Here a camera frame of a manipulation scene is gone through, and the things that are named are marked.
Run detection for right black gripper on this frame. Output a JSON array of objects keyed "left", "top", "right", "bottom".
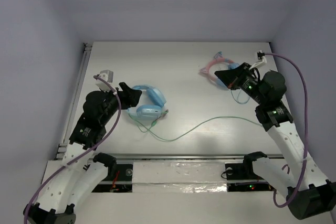
[{"left": 215, "top": 62, "right": 267, "bottom": 105}]

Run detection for green headphone cable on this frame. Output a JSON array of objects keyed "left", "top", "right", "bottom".
[{"left": 131, "top": 87, "right": 263, "bottom": 143}]

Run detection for light blue headphones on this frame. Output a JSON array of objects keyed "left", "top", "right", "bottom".
[{"left": 127, "top": 84, "right": 169, "bottom": 121}]

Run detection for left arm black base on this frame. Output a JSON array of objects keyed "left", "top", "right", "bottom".
[{"left": 92, "top": 164, "right": 133, "bottom": 193}]

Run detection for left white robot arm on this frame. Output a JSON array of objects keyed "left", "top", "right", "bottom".
[{"left": 23, "top": 81, "right": 142, "bottom": 223}]

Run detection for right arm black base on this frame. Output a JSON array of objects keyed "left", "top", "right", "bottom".
[{"left": 221, "top": 163, "right": 274, "bottom": 192}]

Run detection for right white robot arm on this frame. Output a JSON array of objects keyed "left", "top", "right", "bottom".
[{"left": 215, "top": 63, "right": 335, "bottom": 220}]

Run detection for pink blue cat-ear headphones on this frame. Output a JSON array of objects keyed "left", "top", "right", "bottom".
[{"left": 199, "top": 51, "right": 251, "bottom": 104}]

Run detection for silver tape strip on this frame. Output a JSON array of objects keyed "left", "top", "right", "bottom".
[{"left": 132, "top": 161, "right": 227, "bottom": 193}]

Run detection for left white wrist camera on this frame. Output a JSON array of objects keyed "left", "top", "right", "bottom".
[{"left": 93, "top": 70, "right": 116, "bottom": 92}]

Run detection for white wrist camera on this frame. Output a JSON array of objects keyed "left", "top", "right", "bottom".
[
  {"left": 249, "top": 50, "right": 267, "bottom": 70},
  {"left": 93, "top": 70, "right": 116, "bottom": 92}
]

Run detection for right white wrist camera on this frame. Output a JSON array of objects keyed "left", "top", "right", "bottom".
[{"left": 249, "top": 50, "right": 267, "bottom": 70}]

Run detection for aluminium left side rail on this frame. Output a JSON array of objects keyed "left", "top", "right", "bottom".
[{"left": 56, "top": 43, "right": 92, "bottom": 159}]

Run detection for aluminium rail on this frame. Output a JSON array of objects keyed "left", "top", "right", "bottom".
[
  {"left": 56, "top": 43, "right": 92, "bottom": 159},
  {"left": 55, "top": 153, "right": 286, "bottom": 162}
]

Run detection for aluminium front rail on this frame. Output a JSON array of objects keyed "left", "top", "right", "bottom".
[{"left": 55, "top": 153, "right": 286, "bottom": 162}]

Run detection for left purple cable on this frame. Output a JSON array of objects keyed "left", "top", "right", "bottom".
[{"left": 23, "top": 74, "right": 123, "bottom": 224}]

